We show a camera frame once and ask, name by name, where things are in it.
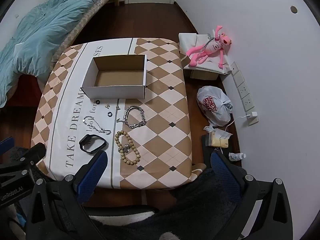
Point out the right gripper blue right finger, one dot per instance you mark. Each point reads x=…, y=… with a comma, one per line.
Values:
x=225, y=177

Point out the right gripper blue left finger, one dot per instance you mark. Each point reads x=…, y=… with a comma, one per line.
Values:
x=88, y=176

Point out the crumpled white tissue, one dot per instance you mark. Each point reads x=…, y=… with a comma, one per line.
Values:
x=209, y=129

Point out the white wall power strip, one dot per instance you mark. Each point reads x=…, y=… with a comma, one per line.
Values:
x=242, y=88

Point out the white cardboard box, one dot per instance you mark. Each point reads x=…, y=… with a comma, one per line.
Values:
x=116, y=77

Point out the black smart band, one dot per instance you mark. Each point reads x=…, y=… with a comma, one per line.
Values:
x=92, y=143

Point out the white cloth bag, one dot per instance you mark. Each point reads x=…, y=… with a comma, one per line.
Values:
x=190, y=40

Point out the white charger with cable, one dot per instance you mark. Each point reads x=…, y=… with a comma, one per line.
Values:
x=252, y=118

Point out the pink panther plush toy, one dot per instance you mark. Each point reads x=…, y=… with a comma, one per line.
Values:
x=218, y=43

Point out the bed with patterned mattress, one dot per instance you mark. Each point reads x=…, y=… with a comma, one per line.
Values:
x=68, y=41

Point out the teal duvet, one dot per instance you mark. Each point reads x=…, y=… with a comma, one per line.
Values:
x=35, y=41

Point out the small white bottle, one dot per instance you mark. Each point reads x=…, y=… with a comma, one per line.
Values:
x=236, y=156

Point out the white plastic bag red print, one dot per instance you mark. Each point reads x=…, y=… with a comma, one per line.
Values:
x=215, y=105

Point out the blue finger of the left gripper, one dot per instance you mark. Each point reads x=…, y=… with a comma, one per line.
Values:
x=7, y=144

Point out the checkered tablecloth with text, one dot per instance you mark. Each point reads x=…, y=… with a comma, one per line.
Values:
x=149, y=145

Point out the cardboard box under bag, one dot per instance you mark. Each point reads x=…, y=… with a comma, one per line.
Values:
x=203, y=75

